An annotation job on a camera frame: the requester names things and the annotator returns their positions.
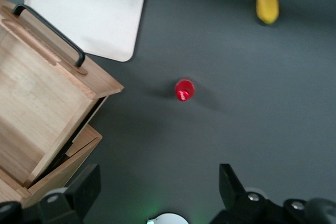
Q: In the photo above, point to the cream rectangular tray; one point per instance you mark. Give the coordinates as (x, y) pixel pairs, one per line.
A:
(92, 11)

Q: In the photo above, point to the yellow lemon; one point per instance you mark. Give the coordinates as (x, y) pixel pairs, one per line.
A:
(267, 6)

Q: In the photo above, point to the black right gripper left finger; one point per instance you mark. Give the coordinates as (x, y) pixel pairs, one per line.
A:
(78, 197)

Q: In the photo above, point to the red cola bottle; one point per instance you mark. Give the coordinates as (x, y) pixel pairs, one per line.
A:
(184, 91)

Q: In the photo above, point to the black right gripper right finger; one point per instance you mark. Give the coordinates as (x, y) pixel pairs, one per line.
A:
(236, 200)

